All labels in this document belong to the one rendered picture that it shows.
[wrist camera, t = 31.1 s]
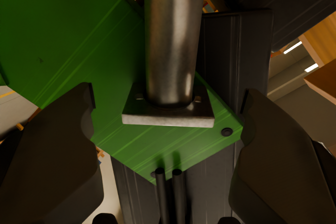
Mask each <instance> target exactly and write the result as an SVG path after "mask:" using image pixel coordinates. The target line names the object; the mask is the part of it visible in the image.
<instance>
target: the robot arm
mask: <svg viewBox="0 0 336 224"><path fill-rule="evenodd" d="M93 109H96V104H95V97H94V90H93V85H92V83H91V82H89V83H88V82H81V83H80V84H78V85H77V86H75V87H74V88H72V89H71V90H69V91H68V92H66V93H65V94H63V95H62V96H60V97H59V98H57V99H56V100H55V101H53V102H52V103H50V104H49V105H48V106H46V107H45V108H44V109H42V110H41V111H40V112H39V113H38V114H37V115H36V116H35V117H34V118H33V119H32V120H31V121H30V122H29V123H28V124H27V125H26V126H25V127H24V128H23V130H19V131H13V132H11V133H10V134H9V136H8V137H7V138H6V139H5V140H4V141H3V142H2V143H1V144H0V224H82V223H83V222H84V221H85V220H86V219H87V218H88V217H89V216H90V215H91V214H92V213H93V212H94V211H95V210H96V209H97V208H98V207H99V206H100V205H101V203H102V202H103V200H104V188H103V180H102V173H101V169H100V164H99V159H98V154H97V150H96V146H95V144H94V143H93V142H92V141H90V139H91V137H92V136H93V134H94V127H93V122H92V117H91V113H92V111H93ZM240 114H242V116H243V118H244V119H245V122H244V125H243V129H242V132H241V135H240V139H241V140H242V142H243V144H244V147H243V148H242V149H241V150H240V153H239V156H238V159H237V163H236V166H235V169H234V172H233V175H232V178H231V184H230V190H229V196H228V203H229V206H230V207H231V209H232V210H233V211H234V212H235V213H236V214H237V216H238V217H239V218H240V219H241V220H242V221H243V222H244V223H245V224H336V157H335V156H334V155H333V154H332V153H331V152H330V151H329V149H328V148H327V147H326V146H325V145H324V144H323V143H322V142H319V141H315V140H312V139H311V137H310V136H309V135H308V134H307V132H306V131H305V130H304V129H303V128H302V127H301V126H300V124H299V123H298V122H297V121H296V120H295V119H294V118H292V117H291V116H290V115H289V114H288V113H287V112H285V111H284V110H283V109H282V108H280V107H279V106H278V105H277V104H275V103H274V102H273V101H271V100H270V99H269V98H267V97H266V96H265V95H264V94H262V93H261V92H260V91H258V90H257V89H255V88H246V89H245V90H244V93H243V97H242V102H241V107H240ZM92 224H118V222H117V220H116V217H115V216H114V215H113V214H111V213H99V214H97V215H96V216H95V217H94V218H93V220H92Z"/></svg>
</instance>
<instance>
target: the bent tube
mask: <svg viewBox="0 0 336 224"><path fill-rule="evenodd" d="M203 2H204V0H144V26H145V74H146V83H135V82H134V83H133V84H132V86H131V89H130V92H129V95H128V97H127V100H126V103H125V106H124V108H123V111H122V114H121V116H122V123H123V124H134V125H156V126H179V127H201V128H213V126H214V122H215V116H214V112H213V109H212V105H211V102H210V98H209V95H208V92H207V88H206V86H202V85H194V78H195V69H196V61H197V53H198V44H199V36H200V28H201V19H202V11H203Z"/></svg>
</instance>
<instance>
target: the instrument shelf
mask: <svg viewBox="0 0 336 224"><path fill-rule="evenodd" d="M303 79H304V81H305V82H306V83H307V85H308V86H309V87H310V88H311V89H313V90H314V91H316V92H317V93H319V94H320V95H322V96H323V97H325V98H326V99H328V100H329V101H331V102H332V103H334V104H335V105H336V58H335V59H334V60H332V61H330V62H329V63H327V64H325V65H324V66H322V67H320V68H319V69H317V70H316V71H314V72H312V73H311V74H309V75H307V76H306V77H304V78H303Z"/></svg>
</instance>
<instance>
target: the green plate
mask: <svg viewBox="0 0 336 224"><path fill-rule="evenodd" d="M0 67H1V69H2V71H3V72H4V74H5V76H6V78H7V80H8V82H9V85H7V87H9V88H10V89H12V90H13V91H15V92H16V93H18V94H19V95H21V96H22V97H24V98H25V99H27V100H28V101H30V102H31V103H33V104H34V105H36V106H37V107H39V108H40V109H42V110H43V109H44V108H45V107H46V106H48V105H49V104H50V103H52V102H53V101H55V100H56V99H58V98H59V97H61V96H62V95H64V94H65V93H67V92H68V91H69V90H71V89H72V88H74V87H75V86H77V85H78V84H80V83H83V82H87V83H92V87H93V93H94V100H95V107H96V108H94V109H93V111H92V112H91V119H92V124H93V129H94V134H93V136H92V137H91V139H90V141H91V142H93V143H94V144H95V146H97V147H98V148H100V149H101V150H103V151H104V152H106V153H107V154H109V155H110V156H112V157H113V158H115V159H116V160H118V161H119V162H121V163H122V164H124V165H125V166H127V167H128V168H130V169H131V170H133V171H134V172H136V173H137V174H139V175H140V176H142V177H143V178H145V179H146V180H148V181H149V182H151V183H152V184H154V185H155V186H157V183H156V176H155V170H156V169H157V168H163V169H164V171H165V180H166V181H167V180H169V179H171V178H172V171H173V170H174V169H179V170H181V171H182V172H183V171H185V170H187V169H189V168H190V167H192V166H194V165H196V164H198V163H199V162H201V161H203V160H205V159H206V158H208V157H210V156H212V155H214V154H215V153H217V152H219V151H221V150H222V149H224V148H226V147H228V146H230V145H231V144H233V143H235V142H237V141H238V140H240V139H241V133H242V130H243V127H244V123H243V122H242V121H241V119H240V118H239V117H238V116H237V115H236V114H235V113H234V112H233V111H232V110H231V109H230V107H229V106H228V105H227V104H226V103H225V102H224V101H223V100H222V99H221V98H220V97H219V95H218V94H217V93H216V92H215V91H214V90H213V89H212V88H211V87H210V86H209V85H208V83H207V82H206V81H205V80H204V79H203V78H202V77H201V76H200V75H199V74H198V73H197V71H196V70H195V74H194V82H193V85H194V86H206V89H207V93H208V96H209V100H210V103H211V107H212V110H213V114H214V117H215V120H214V125H213V127H190V126H167V125H145V124H124V123H123V122H122V112H123V109H124V106H125V104H126V101H127V98H128V96H129V93H130V90H131V87H132V85H133V83H146V50H145V11H144V10H143V8H142V7H141V6H140V5H139V4H138V3H137V2H136V1H135V0H0Z"/></svg>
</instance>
